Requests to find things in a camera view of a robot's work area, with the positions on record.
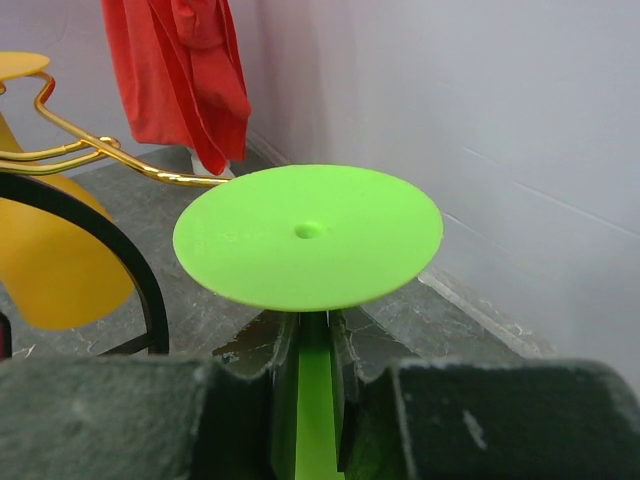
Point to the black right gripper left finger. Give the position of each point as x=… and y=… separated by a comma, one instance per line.
x=229, y=416

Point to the gold wire wine glass rack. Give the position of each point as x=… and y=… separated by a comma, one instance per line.
x=37, y=179

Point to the yellow plastic wine glass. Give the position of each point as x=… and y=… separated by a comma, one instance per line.
x=58, y=275

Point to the red cloth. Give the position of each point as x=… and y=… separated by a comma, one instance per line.
x=179, y=75

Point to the pink plastic wine glass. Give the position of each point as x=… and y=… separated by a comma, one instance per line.
x=6, y=349

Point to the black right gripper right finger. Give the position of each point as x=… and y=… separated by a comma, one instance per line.
x=399, y=416

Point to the white drying rack stand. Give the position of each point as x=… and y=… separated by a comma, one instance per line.
x=199, y=168

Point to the green plastic wine glass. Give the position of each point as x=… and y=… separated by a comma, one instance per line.
x=300, y=243

